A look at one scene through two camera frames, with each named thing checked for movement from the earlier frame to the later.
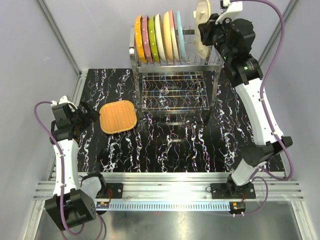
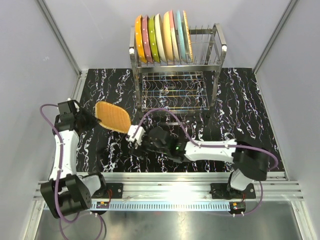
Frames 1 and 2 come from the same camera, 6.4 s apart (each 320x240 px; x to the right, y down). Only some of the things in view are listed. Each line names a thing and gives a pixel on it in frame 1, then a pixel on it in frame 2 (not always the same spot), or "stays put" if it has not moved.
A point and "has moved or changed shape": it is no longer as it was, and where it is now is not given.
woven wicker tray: x=202 y=15 → x=187 y=44
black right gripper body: x=215 y=35 → x=148 y=146
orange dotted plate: x=139 y=44 stays put
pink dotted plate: x=145 y=38 stays put
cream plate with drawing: x=160 y=38 stays put
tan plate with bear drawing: x=168 y=36 stays put
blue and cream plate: x=181 y=37 stays put
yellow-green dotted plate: x=154 y=51 stays put
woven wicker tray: x=117 y=116 has moved or changed shape
